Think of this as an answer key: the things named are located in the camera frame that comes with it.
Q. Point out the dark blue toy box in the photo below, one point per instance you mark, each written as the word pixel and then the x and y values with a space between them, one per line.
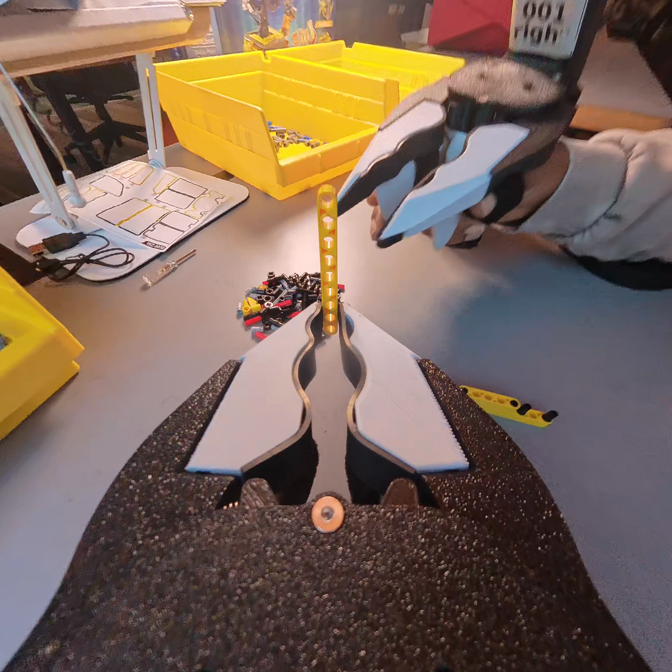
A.
pixel 273 21

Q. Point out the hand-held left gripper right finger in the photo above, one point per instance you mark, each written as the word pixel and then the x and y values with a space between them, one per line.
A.
pixel 409 414

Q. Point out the dark brown pad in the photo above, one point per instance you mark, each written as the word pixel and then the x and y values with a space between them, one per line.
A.
pixel 10 262

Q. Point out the open instruction booklet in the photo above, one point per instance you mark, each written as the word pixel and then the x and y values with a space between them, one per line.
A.
pixel 105 10

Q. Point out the heap of assorted small parts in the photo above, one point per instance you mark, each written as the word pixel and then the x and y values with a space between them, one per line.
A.
pixel 296 139

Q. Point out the yellow plastic bin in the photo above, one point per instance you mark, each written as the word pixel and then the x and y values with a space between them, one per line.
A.
pixel 393 68
pixel 31 367

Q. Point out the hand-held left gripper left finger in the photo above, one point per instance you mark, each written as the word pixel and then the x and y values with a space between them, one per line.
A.
pixel 252 414

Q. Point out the red felt bag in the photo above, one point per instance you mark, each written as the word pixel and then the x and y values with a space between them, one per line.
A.
pixel 467 26

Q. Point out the long yellow perforated beam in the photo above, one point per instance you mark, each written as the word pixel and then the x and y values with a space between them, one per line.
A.
pixel 329 252

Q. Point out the pile of black red pins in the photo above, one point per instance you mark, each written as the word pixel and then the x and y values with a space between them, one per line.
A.
pixel 278 304

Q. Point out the black office chair base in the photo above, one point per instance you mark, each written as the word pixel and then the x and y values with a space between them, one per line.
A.
pixel 105 120

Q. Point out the grey desk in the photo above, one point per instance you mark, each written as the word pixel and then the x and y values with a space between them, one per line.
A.
pixel 551 341

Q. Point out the person's right forearm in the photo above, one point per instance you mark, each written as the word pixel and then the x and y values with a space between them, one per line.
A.
pixel 619 194

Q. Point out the yellow bin with divider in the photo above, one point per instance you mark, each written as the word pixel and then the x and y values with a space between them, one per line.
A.
pixel 210 126

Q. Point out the short yellow beam with pins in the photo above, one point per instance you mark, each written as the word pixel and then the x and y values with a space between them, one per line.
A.
pixel 493 404

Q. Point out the person's right hand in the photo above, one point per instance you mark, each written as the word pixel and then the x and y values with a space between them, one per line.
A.
pixel 546 178

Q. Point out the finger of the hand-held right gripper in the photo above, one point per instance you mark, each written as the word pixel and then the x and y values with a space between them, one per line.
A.
pixel 399 141
pixel 462 173

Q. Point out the white sticker sheet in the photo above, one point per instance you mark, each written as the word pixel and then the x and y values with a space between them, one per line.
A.
pixel 147 204

